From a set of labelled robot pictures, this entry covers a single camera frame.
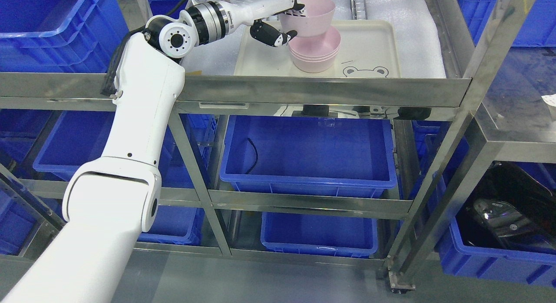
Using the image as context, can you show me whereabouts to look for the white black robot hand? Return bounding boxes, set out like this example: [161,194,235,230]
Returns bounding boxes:
[220,0,306,47]

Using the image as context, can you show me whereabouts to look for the pink ikea bowl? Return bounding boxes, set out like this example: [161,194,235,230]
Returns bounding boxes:
[279,0,336,37]

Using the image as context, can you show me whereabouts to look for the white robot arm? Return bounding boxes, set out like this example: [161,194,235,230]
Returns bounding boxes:
[3,0,234,303]

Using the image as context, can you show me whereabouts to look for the blue bin middle shelf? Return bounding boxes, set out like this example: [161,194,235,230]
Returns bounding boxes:
[220,116,397,198]

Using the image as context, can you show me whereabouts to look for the blue bin shelf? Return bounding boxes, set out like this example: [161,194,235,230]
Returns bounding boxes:
[220,116,397,198]
[260,212,379,259]

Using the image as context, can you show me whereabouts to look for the blue bin bottom shelf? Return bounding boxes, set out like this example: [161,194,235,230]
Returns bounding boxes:
[260,212,379,259]

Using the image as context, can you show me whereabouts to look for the stacked pink bowls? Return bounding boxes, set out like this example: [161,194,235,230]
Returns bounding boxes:
[288,26,341,73]

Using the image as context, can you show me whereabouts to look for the beige bear tray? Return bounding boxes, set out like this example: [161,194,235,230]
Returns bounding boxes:
[234,20,401,78]

